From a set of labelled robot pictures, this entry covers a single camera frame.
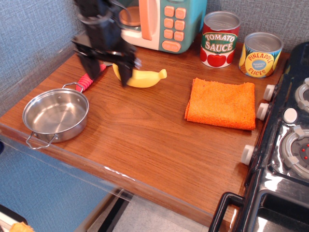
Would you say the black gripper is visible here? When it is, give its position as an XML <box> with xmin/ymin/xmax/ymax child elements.
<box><xmin>72</xmin><ymin>16</ymin><xmax>141</xmax><ymax>87</ymax></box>

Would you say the red handled metal spoon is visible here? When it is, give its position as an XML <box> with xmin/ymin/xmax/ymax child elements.
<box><xmin>75</xmin><ymin>62</ymin><xmax>112</xmax><ymax>92</ymax></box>

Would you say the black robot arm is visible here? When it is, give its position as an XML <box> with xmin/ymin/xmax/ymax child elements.
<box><xmin>72</xmin><ymin>0</ymin><xmax>140</xmax><ymax>87</ymax></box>

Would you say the yellow toy banana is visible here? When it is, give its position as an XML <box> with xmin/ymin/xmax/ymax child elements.
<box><xmin>112</xmin><ymin>63</ymin><xmax>167</xmax><ymax>88</ymax></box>

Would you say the silver metal pan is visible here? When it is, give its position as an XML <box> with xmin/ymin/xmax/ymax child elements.
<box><xmin>22</xmin><ymin>82</ymin><xmax>89</xmax><ymax>150</ymax></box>

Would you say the teal toy microwave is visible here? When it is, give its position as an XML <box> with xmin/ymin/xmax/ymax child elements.
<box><xmin>119</xmin><ymin>0</ymin><xmax>207</xmax><ymax>54</ymax></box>

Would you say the tomato sauce can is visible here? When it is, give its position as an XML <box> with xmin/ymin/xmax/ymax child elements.
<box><xmin>200</xmin><ymin>11</ymin><xmax>240</xmax><ymax>68</ymax></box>

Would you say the orange folded cloth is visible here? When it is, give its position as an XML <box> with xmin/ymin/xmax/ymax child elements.
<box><xmin>184</xmin><ymin>78</ymin><xmax>255</xmax><ymax>131</ymax></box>

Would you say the pineapple slices can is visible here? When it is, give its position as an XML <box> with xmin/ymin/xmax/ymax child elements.
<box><xmin>239</xmin><ymin>32</ymin><xmax>283</xmax><ymax>78</ymax></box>

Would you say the white stove knob middle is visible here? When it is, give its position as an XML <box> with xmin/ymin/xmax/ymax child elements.
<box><xmin>256</xmin><ymin>103</ymin><xmax>269</xmax><ymax>121</ymax></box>

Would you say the white stove knob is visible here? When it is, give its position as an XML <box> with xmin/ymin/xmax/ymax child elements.
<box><xmin>263</xmin><ymin>85</ymin><xmax>276</xmax><ymax>102</ymax></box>
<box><xmin>241</xmin><ymin>145</ymin><xmax>255</xmax><ymax>166</ymax></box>
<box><xmin>256</xmin><ymin>103</ymin><xmax>269</xmax><ymax>121</ymax></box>

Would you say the white stove knob upper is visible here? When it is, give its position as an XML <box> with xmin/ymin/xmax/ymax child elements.
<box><xmin>263</xmin><ymin>85</ymin><xmax>276</xmax><ymax>102</ymax></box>

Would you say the white stove knob lower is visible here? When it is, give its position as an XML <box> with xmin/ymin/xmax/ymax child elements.
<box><xmin>241</xmin><ymin>145</ymin><xmax>255</xmax><ymax>166</ymax></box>

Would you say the black toy stove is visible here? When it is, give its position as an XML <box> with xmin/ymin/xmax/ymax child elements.
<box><xmin>209</xmin><ymin>42</ymin><xmax>309</xmax><ymax>232</ymax></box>

